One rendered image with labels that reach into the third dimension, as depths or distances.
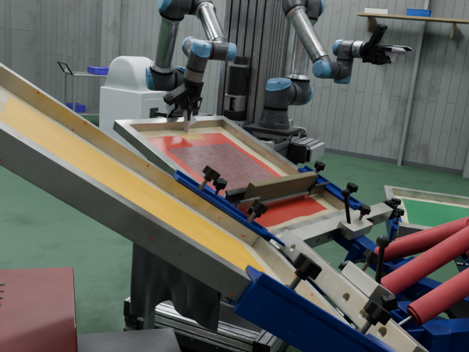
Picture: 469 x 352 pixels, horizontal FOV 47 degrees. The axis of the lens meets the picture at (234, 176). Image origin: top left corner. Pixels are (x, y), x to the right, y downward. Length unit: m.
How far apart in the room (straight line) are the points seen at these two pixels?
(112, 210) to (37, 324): 0.42
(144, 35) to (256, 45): 7.92
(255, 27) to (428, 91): 6.38
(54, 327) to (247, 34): 2.05
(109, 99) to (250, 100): 4.54
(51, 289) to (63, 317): 0.12
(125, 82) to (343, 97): 3.79
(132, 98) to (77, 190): 6.29
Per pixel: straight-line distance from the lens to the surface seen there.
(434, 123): 9.01
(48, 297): 1.16
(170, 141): 2.10
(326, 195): 2.09
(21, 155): 0.68
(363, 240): 1.73
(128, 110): 7.02
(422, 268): 1.38
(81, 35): 11.50
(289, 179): 1.87
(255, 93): 2.81
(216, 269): 0.76
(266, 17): 2.78
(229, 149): 2.20
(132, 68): 7.00
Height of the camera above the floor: 1.63
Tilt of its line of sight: 14 degrees down
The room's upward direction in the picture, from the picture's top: 6 degrees clockwise
